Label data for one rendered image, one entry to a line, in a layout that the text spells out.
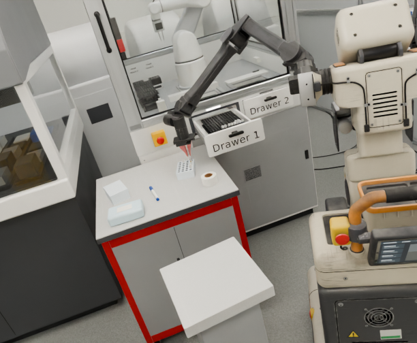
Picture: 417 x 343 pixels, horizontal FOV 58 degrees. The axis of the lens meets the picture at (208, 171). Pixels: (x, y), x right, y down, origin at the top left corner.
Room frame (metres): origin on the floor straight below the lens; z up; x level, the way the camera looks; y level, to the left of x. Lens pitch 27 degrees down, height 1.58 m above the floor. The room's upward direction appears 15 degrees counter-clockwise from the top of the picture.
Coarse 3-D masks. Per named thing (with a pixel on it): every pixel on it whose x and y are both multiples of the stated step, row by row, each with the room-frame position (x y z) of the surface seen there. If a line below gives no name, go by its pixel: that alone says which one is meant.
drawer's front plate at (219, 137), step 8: (256, 120) 1.67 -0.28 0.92; (232, 128) 1.65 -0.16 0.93; (240, 128) 1.65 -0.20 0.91; (248, 128) 1.66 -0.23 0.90; (256, 128) 1.67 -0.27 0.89; (208, 136) 1.63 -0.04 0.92; (216, 136) 1.64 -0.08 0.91; (224, 136) 1.64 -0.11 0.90; (240, 136) 1.65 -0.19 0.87; (248, 136) 1.66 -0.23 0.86; (264, 136) 1.67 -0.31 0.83; (208, 144) 1.63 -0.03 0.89; (224, 144) 1.64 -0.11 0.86; (232, 144) 1.65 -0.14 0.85; (240, 144) 1.65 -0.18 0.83; (248, 144) 1.66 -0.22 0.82; (208, 152) 1.63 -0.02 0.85; (216, 152) 1.63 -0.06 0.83; (224, 152) 1.64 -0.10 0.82
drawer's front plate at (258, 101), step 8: (280, 88) 2.04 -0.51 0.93; (288, 88) 2.03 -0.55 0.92; (256, 96) 2.02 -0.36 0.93; (264, 96) 2.01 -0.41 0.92; (272, 96) 2.02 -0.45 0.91; (280, 96) 2.02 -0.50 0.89; (288, 96) 2.03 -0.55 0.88; (248, 104) 1.99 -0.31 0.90; (256, 104) 2.00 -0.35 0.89; (264, 104) 2.01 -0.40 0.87; (272, 104) 2.02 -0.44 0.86; (280, 104) 2.02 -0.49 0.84; (288, 104) 2.03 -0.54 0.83; (248, 112) 1.99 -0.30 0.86; (256, 112) 2.00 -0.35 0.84; (264, 112) 2.01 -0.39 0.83
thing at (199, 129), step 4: (232, 108) 2.02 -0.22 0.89; (220, 112) 2.01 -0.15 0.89; (236, 112) 1.96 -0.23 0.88; (240, 112) 1.92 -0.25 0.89; (208, 116) 1.99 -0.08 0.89; (240, 116) 1.91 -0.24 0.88; (244, 116) 1.85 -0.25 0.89; (196, 120) 1.98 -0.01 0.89; (200, 120) 1.99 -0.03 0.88; (244, 120) 1.85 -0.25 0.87; (248, 120) 1.78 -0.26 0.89; (196, 124) 1.92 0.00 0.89; (200, 124) 1.98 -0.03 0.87; (196, 128) 1.91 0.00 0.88; (200, 128) 1.84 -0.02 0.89; (196, 132) 1.93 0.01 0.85; (200, 132) 1.81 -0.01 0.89; (204, 132) 1.92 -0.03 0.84; (200, 136) 1.83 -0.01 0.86
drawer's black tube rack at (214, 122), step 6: (222, 114) 1.95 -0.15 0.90; (228, 114) 1.92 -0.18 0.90; (234, 114) 1.90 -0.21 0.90; (204, 120) 1.92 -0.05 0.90; (210, 120) 1.90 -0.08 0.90; (216, 120) 1.89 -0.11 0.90; (222, 120) 1.85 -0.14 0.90; (228, 120) 1.83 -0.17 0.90; (204, 126) 1.93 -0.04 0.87; (210, 126) 1.82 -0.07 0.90; (216, 126) 1.80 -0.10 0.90; (210, 132) 1.82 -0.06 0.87
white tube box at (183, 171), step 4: (188, 160) 1.71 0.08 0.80; (192, 160) 1.70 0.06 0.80; (180, 164) 1.69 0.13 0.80; (184, 164) 1.67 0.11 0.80; (188, 164) 1.66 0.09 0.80; (192, 164) 1.65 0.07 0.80; (176, 168) 1.65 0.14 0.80; (180, 168) 1.65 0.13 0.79; (184, 168) 1.63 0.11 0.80; (188, 168) 1.62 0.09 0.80; (192, 168) 1.61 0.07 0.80; (176, 172) 1.61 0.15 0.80; (180, 172) 1.60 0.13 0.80; (184, 172) 1.59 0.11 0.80; (188, 172) 1.59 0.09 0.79; (192, 172) 1.59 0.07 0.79; (176, 176) 1.60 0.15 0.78; (180, 176) 1.59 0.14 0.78; (184, 176) 1.59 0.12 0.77; (188, 176) 1.59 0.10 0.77; (192, 176) 1.59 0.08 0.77
